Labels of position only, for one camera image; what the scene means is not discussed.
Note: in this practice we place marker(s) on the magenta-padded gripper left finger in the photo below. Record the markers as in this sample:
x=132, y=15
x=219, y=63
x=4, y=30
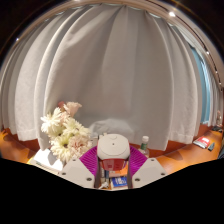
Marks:
x=78, y=173

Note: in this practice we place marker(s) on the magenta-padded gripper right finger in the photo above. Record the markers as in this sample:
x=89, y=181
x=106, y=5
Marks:
x=148, y=172

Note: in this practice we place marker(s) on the red and white charger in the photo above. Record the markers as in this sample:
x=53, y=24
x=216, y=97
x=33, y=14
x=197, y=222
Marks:
x=113, y=150

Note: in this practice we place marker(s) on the clear bottle with green label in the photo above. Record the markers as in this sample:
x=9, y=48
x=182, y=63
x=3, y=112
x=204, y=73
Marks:
x=144, y=146

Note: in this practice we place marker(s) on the blue flat book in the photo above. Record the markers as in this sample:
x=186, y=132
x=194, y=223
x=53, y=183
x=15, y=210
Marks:
x=119, y=181

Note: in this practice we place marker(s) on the white and pink flowers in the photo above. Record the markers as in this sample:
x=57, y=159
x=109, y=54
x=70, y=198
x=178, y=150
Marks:
x=65, y=133

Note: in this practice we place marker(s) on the red and white flat pack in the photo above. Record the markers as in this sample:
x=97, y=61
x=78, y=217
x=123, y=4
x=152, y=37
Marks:
x=202, y=142

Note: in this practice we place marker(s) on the small dark object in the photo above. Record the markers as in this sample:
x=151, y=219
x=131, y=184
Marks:
x=211, y=146

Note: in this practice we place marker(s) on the white curtain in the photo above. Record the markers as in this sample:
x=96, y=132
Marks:
x=116, y=66
x=215, y=100

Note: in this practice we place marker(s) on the window with teal frame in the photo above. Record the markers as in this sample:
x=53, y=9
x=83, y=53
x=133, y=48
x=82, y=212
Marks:
x=201, y=86

